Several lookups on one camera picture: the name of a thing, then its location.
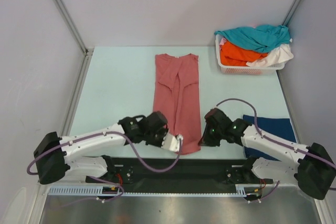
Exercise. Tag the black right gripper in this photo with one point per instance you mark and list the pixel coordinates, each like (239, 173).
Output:
(206, 140)

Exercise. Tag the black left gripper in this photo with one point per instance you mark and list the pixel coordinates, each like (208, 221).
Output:
(164, 131)

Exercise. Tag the pink polo shirt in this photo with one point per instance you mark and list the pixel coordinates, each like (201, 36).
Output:
(177, 96)

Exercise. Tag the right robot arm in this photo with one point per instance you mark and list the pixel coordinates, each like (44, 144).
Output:
(308, 167)

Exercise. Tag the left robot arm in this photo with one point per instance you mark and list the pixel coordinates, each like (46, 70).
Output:
(84, 157)

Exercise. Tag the white plastic laundry basket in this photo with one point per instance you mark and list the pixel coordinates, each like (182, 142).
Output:
(243, 70)

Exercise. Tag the folded navy blue shirt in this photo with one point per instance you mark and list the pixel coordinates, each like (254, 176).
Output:
(279, 127)

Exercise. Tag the orange t shirt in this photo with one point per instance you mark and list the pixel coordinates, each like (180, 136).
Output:
(232, 55)

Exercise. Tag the white t shirt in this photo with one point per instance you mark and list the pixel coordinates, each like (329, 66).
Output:
(281, 54)

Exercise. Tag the teal t shirt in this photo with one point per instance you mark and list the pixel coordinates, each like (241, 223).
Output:
(262, 39)

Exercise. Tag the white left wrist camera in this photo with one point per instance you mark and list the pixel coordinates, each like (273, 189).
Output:
(172, 143)

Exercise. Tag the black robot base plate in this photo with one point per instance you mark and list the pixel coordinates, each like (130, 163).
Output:
(188, 176)

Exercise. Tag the white slotted cable duct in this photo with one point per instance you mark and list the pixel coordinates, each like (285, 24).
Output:
(106, 191)

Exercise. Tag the aluminium frame post left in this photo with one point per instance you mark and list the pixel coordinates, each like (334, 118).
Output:
(63, 10)

